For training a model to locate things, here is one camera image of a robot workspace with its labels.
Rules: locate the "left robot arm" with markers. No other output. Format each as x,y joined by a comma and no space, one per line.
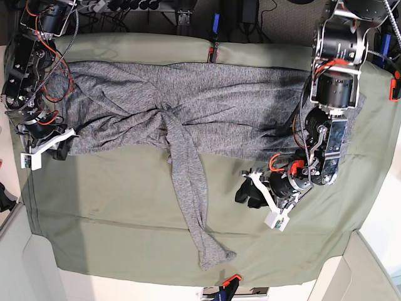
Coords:
318,123

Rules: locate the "grey metal table bracket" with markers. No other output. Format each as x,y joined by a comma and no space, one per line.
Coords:
183,20

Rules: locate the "red black top clamp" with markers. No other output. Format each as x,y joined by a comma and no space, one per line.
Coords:
213,53

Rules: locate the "red black bottom clamp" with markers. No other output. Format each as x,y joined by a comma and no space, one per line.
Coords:
227,290

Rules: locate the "blue clamp handle top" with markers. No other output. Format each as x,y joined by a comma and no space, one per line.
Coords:
215,25

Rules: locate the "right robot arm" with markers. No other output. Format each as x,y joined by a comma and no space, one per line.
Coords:
30,60

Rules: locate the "grey heathered T-shirt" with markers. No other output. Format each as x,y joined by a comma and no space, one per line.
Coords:
185,109

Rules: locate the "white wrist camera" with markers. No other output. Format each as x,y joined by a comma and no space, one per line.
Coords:
278,217
32,157

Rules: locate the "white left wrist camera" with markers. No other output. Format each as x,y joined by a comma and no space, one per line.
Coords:
278,217

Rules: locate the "white power strip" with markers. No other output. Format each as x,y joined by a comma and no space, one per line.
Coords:
92,6

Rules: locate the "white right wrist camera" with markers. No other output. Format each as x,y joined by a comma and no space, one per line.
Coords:
32,157

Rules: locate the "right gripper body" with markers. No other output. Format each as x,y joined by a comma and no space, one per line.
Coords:
33,134

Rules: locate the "green table cloth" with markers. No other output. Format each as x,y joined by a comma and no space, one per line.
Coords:
114,214

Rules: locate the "red black clamp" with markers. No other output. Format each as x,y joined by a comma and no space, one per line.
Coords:
213,53
227,290

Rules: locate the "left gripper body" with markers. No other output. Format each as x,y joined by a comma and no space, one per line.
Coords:
286,185

